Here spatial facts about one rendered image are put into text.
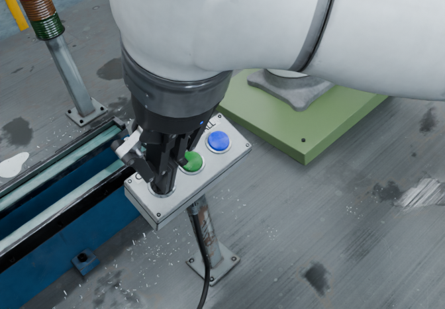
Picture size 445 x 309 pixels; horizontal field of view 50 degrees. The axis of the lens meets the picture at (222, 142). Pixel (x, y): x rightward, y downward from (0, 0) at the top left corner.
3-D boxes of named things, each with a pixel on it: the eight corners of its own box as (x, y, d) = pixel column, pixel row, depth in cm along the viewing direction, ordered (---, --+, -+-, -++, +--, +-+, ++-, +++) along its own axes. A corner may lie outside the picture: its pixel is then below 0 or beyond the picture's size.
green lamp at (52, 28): (44, 43, 101) (35, 24, 98) (32, 34, 104) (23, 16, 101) (69, 30, 103) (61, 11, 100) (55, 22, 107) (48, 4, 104)
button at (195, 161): (189, 180, 64) (190, 175, 62) (174, 163, 65) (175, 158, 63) (205, 167, 65) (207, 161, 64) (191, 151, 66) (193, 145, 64)
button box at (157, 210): (156, 233, 64) (157, 221, 59) (123, 194, 66) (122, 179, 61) (246, 161, 71) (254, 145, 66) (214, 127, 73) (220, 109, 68)
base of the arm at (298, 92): (287, 42, 124) (285, 22, 120) (356, 72, 109) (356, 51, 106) (234, 77, 117) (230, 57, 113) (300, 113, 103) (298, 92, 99)
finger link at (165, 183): (173, 169, 55) (168, 173, 55) (169, 191, 61) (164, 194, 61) (156, 150, 56) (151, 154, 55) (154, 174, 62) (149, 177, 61)
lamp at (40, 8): (35, 24, 98) (26, 4, 95) (23, 16, 101) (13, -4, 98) (61, 11, 100) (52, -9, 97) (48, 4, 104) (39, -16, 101)
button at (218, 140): (216, 159, 66) (218, 153, 64) (202, 143, 67) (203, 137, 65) (232, 146, 67) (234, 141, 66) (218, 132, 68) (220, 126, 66)
